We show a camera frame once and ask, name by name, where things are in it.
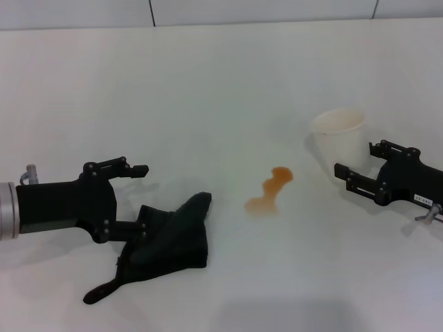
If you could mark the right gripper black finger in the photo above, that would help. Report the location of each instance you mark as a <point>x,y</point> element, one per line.
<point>391,151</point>
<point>363,185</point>

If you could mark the dark blue rag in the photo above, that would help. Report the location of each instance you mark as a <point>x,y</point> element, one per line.
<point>173,242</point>

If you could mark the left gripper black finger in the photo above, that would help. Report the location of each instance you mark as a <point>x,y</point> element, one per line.
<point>139,170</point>
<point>124,231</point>

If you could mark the orange brown liquid stain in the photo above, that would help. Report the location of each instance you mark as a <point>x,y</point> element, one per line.
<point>259,207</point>

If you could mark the white paper cup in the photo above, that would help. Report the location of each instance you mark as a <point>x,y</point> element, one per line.
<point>341,145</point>

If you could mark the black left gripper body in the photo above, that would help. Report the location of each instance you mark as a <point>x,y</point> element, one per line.
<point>65,205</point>

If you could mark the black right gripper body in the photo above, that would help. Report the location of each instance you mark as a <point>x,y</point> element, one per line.
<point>412,180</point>

